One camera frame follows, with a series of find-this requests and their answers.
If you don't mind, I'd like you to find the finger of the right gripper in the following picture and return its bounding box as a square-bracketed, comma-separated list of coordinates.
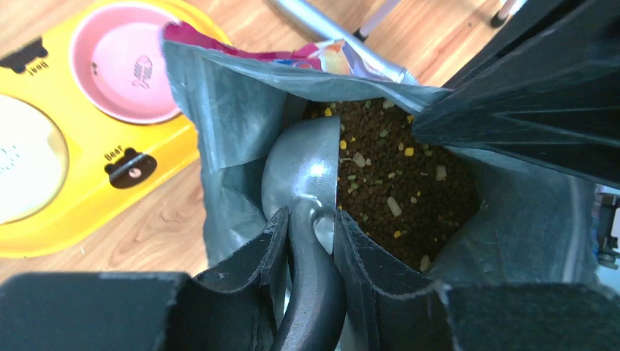
[443, 0, 581, 89]
[413, 1, 619, 188]

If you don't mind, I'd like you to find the cream bowl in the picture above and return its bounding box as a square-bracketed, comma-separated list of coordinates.
[1, 95, 69, 224]

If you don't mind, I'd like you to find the metal scoop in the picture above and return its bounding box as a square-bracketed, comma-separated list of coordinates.
[261, 116, 347, 350]

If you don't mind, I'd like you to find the pet food bag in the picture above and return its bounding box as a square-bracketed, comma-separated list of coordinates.
[161, 23, 597, 283]

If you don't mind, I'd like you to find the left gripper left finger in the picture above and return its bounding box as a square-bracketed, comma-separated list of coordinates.
[1, 208, 289, 350]

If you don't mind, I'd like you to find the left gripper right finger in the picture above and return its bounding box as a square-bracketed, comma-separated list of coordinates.
[333, 211, 619, 350]

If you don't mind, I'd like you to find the yellow double bowl feeder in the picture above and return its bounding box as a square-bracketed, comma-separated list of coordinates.
[1, 1, 226, 258]

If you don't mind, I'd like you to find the brown pet food kibble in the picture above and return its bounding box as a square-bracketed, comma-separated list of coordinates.
[304, 99, 480, 272]

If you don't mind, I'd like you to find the pink bowl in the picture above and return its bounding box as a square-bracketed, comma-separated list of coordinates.
[69, 1, 180, 124]

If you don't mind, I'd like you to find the silver microphone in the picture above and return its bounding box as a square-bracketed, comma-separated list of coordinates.
[268, 1, 417, 85]

